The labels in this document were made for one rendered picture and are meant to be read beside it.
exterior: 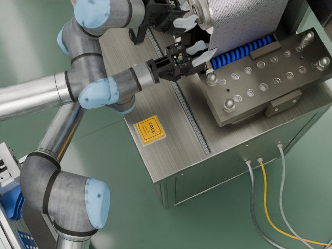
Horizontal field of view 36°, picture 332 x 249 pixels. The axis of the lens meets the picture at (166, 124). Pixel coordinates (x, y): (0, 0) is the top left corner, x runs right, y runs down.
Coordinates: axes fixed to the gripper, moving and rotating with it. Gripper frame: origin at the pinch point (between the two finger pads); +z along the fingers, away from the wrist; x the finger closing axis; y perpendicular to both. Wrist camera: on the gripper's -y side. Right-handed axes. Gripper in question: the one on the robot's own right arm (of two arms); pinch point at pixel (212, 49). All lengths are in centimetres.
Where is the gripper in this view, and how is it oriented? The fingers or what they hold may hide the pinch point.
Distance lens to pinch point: 154.7
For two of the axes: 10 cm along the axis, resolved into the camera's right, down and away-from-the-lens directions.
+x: -4.1, -8.7, 2.6
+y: -0.1, -2.8, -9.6
